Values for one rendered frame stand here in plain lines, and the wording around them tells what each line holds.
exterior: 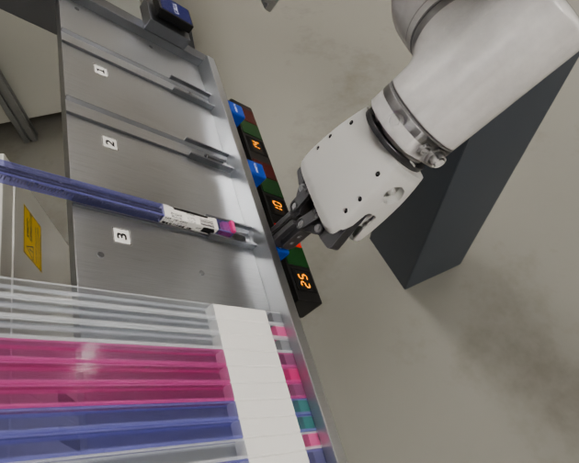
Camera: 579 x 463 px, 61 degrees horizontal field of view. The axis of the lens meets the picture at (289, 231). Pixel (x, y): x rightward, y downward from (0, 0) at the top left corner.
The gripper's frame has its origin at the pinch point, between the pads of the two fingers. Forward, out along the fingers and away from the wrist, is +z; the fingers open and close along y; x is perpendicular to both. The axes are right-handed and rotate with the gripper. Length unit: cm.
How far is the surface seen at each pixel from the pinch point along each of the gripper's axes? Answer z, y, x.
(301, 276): 3.7, -2.7, -4.4
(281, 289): 0.7, -7.5, 3.4
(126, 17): 1.6, 30.2, 14.8
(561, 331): 5, -2, -100
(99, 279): 2.8, -7.9, 20.7
